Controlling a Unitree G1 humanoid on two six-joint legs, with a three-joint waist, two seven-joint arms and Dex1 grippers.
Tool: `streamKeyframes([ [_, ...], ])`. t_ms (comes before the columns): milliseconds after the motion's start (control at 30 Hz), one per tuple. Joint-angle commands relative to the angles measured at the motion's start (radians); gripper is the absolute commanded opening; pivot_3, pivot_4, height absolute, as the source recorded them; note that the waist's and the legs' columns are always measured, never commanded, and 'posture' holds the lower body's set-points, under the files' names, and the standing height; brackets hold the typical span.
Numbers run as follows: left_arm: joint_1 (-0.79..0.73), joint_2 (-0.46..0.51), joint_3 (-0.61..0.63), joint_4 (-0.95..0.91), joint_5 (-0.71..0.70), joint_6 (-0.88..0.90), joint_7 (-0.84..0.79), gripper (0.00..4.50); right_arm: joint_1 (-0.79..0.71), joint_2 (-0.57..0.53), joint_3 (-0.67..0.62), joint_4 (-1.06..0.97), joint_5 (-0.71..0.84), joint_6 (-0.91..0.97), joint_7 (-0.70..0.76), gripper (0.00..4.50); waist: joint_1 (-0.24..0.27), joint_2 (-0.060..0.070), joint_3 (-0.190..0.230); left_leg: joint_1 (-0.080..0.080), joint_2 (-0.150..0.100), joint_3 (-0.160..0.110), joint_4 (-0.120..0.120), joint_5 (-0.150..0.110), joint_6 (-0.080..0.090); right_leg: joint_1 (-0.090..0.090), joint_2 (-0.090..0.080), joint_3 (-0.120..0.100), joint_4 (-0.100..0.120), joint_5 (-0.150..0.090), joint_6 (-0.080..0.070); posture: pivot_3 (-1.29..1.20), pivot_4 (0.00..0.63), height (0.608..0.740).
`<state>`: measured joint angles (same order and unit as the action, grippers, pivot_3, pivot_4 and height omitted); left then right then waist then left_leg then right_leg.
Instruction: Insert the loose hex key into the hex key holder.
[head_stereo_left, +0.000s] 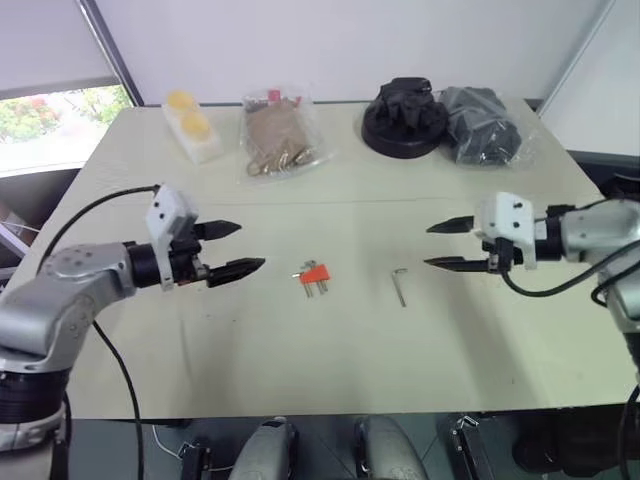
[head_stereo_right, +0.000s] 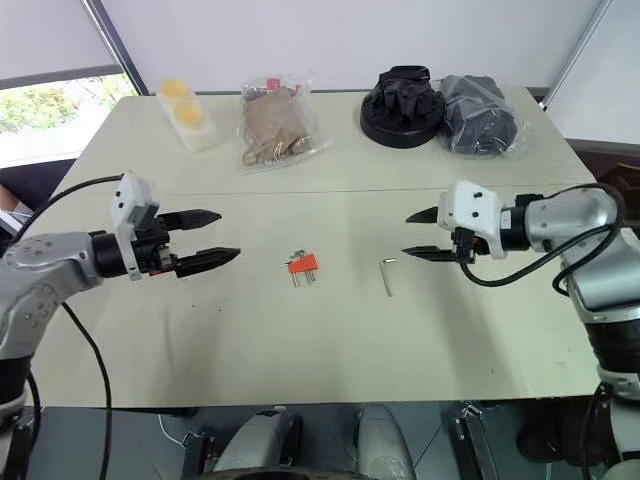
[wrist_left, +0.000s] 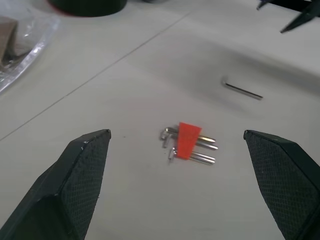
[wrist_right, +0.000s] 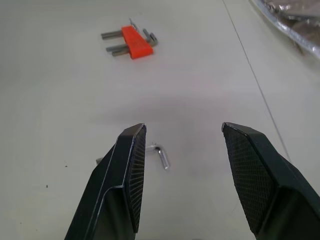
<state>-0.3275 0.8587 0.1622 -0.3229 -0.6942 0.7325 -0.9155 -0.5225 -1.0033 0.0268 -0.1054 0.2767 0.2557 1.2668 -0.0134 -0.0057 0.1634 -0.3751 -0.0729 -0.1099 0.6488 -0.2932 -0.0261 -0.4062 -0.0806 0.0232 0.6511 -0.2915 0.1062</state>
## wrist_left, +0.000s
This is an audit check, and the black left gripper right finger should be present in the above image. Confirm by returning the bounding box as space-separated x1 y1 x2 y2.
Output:
243 129 320 240

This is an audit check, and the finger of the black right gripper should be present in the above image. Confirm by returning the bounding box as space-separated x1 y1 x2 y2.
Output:
279 1 320 34
256 0 271 11

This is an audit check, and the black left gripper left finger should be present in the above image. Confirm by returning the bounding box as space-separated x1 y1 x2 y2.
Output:
0 128 112 240

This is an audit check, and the single hex key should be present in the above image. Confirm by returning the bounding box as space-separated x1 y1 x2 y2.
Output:
221 76 264 101

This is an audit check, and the red plastic hex key holder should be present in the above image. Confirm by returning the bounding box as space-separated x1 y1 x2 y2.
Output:
175 121 203 160

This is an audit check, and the clear plastic bag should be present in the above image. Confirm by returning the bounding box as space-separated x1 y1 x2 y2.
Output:
0 0 62 95

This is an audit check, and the black round object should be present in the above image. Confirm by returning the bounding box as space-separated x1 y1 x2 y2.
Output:
46 0 128 18

